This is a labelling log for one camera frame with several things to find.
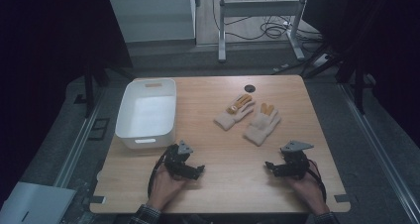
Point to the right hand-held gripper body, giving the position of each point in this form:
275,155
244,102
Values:
294,158

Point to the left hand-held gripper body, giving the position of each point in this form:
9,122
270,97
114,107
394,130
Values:
176,158

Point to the person's left hand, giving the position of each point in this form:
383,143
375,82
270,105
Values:
165,187

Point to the person's right hand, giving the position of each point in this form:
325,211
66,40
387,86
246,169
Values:
308,191

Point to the beige glove with yellow fingertips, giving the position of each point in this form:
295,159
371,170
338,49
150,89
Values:
261,125

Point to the white plastic bin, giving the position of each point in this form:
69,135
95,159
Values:
147,113

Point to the beige glove with yellow print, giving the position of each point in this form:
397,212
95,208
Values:
234,113

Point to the black round table grommet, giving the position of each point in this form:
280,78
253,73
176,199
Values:
250,88

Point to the black stand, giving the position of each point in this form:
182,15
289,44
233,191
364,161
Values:
358,82
89,85

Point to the white power strip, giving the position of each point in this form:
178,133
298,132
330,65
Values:
321,60

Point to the white cabinet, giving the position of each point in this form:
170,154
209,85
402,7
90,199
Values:
155,17

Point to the white board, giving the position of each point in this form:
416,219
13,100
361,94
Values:
33,204

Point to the aluminium floor rail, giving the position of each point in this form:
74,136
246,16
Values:
379,151
74,151

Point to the grey metal desk frame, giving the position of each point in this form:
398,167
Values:
261,8

